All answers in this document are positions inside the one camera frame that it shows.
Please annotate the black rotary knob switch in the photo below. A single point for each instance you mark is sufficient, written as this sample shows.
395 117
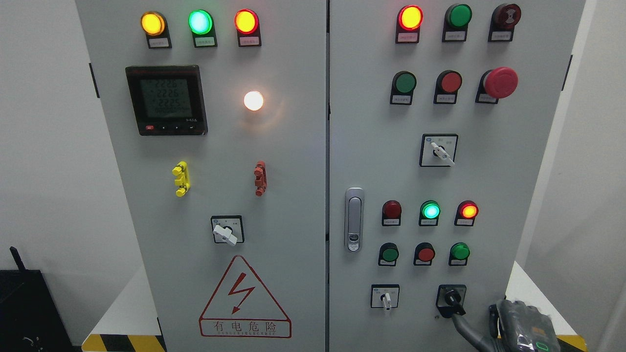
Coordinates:
450 299

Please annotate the red terminal connector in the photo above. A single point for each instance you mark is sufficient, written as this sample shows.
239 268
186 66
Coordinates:
261 179

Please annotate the dark red indicator light left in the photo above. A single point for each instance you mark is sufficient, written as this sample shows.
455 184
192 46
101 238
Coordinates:
391 213

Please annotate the white glowing indicator light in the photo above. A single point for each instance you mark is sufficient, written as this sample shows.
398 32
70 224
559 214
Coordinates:
254 100

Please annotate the green push button lower left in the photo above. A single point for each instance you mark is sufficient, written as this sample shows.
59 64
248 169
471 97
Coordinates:
388 254

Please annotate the green push button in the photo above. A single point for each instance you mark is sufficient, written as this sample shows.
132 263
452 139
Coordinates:
388 254
456 20

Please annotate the grey left cabinet door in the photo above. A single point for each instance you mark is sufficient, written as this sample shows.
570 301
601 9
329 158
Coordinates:
285 240

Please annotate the grey cabinet door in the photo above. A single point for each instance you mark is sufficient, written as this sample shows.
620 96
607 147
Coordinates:
285 240
376 146

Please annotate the green lit indicator light middle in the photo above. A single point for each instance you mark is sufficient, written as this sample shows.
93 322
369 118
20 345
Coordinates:
429 213

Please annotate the green push button second row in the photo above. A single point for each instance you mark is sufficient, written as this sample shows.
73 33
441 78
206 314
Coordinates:
402 88

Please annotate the yellow terminal connector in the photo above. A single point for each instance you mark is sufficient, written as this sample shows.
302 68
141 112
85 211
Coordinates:
180 172

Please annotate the red push button lower middle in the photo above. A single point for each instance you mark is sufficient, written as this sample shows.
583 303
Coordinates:
424 254

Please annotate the grey right cabinet door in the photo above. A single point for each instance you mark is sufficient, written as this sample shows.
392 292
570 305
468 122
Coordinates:
376 146

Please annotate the red electrical warning sticker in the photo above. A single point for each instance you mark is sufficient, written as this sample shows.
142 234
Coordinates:
241 306

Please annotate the red indicator light right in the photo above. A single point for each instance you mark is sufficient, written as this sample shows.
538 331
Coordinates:
466 213

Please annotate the black digital power meter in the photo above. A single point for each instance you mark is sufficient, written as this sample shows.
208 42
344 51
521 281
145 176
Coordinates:
167 100

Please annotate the red push button second row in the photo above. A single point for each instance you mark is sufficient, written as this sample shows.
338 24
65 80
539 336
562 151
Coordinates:
447 85

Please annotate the green illuminated button lower right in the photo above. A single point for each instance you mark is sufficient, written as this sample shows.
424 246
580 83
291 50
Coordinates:
459 254

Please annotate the red indicator light top left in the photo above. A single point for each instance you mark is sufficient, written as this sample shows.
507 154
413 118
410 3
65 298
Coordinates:
248 28

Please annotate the red lit indicator top right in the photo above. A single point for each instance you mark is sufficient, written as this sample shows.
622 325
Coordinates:
409 20

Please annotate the green indicator light top left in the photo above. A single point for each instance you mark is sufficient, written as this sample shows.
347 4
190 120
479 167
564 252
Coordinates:
202 28

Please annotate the red emergency stop button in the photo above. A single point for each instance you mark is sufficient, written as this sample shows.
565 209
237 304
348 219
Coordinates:
496 84

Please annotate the green push button top right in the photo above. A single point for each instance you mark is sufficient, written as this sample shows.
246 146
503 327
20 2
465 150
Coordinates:
456 20

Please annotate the yellow indicator light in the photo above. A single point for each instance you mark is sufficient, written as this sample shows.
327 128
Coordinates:
156 30

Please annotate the white platform with hazard stripes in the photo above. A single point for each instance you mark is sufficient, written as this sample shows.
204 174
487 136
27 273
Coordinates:
131 324

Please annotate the black box with antenna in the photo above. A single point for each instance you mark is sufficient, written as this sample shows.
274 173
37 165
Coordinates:
29 319

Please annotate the silver door handle lock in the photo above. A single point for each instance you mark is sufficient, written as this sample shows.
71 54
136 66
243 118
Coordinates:
353 224

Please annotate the white selector switch left door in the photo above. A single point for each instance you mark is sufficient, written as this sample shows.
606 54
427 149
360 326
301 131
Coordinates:
228 229

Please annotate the white selector switch upper right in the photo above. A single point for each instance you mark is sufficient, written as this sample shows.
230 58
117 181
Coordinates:
438 150

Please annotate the white selector switch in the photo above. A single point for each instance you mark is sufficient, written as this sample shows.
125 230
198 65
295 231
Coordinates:
438 150
384 296

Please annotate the white selector switch bottom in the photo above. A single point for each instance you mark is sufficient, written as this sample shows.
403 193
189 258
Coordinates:
384 296

